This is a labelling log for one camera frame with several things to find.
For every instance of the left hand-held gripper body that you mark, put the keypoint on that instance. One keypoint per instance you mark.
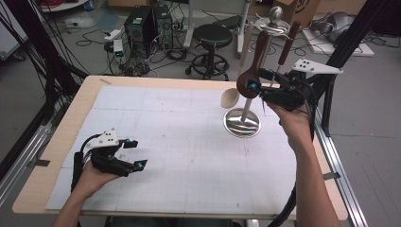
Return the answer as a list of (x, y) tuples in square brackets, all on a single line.
[(105, 154)]

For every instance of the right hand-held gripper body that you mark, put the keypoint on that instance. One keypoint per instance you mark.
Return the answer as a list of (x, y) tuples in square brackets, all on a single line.
[(293, 88)]

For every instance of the dark brown wooden spoon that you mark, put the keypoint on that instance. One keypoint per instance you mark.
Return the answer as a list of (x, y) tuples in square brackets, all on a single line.
[(250, 78)]

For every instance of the light wooden spoon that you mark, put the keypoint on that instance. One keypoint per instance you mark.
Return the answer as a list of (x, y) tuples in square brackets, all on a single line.
[(230, 97)]

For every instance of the steel utensil stand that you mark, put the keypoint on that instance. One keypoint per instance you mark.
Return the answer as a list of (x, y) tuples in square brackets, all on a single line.
[(241, 124)]

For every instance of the person's left hand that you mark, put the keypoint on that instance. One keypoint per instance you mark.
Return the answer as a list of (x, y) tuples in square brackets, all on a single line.
[(91, 181)]

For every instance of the person's right hand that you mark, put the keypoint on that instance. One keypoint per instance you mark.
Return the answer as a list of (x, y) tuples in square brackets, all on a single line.
[(291, 126)]

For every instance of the gray tape strip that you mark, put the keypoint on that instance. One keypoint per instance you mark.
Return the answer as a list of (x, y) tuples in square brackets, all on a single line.
[(42, 163), (331, 176)]

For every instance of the black round stool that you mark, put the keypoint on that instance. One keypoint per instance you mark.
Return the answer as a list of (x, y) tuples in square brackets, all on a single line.
[(212, 34)]

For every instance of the black bag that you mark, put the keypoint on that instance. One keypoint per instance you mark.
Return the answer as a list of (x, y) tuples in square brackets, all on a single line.
[(228, 21)]

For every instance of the white flat board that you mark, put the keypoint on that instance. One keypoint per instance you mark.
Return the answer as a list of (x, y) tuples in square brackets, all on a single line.
[(346, 48)]

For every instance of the beige tape piece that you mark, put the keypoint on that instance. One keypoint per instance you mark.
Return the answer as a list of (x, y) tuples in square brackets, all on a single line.
[(105, 81)]

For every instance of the open cardboard box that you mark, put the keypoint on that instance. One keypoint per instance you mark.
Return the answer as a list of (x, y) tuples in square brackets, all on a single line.
[(302, 12)]

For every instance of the gray bag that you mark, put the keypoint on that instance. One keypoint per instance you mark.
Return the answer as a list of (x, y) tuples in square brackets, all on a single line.
[(334, 25)]

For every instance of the white power adapter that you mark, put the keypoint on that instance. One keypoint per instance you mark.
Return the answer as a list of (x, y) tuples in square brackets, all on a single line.
[(118, 47)]

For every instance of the white power strip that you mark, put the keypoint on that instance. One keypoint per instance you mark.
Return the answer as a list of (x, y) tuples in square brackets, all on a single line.
[(112, 34)]

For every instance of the black computer tower green label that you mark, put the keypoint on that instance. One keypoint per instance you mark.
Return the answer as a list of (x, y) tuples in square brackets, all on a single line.
[(138, 31)]

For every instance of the small brown cardboard box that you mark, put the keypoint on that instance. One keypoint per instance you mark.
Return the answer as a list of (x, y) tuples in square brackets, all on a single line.
[(126, 2)]

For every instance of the white round table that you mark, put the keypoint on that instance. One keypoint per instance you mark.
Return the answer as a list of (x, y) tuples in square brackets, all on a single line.
[(63, 5)]

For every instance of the black metal frame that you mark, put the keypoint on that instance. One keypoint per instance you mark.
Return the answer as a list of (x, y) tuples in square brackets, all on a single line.
[(346, 41), (38, 38)]

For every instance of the aluminium rail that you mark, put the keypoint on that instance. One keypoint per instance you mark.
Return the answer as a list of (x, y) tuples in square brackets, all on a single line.
[(340, 176), (22, 157)]

